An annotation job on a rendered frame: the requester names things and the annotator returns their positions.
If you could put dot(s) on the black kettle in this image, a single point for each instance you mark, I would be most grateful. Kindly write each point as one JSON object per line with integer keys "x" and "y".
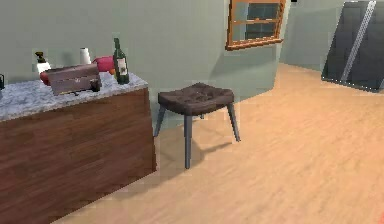
{"x": 1, "y": 82}

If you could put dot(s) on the white soap dispenser bottle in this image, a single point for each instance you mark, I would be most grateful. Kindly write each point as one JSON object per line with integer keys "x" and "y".
{"x": 42, "y": 65}

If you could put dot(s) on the white paper roll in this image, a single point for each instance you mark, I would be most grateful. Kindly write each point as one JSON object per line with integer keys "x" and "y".
{"x": 85, "y": 55}

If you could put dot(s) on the red apple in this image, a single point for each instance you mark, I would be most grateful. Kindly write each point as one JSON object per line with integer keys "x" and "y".
{"x": 44, "y": 78}

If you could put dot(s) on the green wine bottle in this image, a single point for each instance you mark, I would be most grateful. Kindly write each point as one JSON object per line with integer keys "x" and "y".
{"x": 120, "y": 65}

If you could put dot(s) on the dark grey fridge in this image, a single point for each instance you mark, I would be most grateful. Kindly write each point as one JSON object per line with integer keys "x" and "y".
{"x": 358, "y": 46}

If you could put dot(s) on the brown toaster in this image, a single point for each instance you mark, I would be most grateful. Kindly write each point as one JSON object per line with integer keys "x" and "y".
{"x": 73, "y": 80}

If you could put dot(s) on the wooden counter with marble top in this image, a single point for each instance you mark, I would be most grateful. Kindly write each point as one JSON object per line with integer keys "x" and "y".
{"x": 73, "y": 146}

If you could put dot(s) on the red pink pot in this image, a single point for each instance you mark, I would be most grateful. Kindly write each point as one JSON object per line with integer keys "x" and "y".
{"x": 105, "y": 63}

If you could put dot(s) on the brown cushioned stool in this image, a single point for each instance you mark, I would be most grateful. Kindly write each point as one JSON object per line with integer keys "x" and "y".
{"x": 196, "y": 98}

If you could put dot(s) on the orange fruit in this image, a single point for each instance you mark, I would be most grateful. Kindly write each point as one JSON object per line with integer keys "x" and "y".
{"x": 112, "y": 71}

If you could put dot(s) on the wooden framed window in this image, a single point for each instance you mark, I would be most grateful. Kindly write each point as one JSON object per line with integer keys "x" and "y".
{"x": 255, "y": 23}

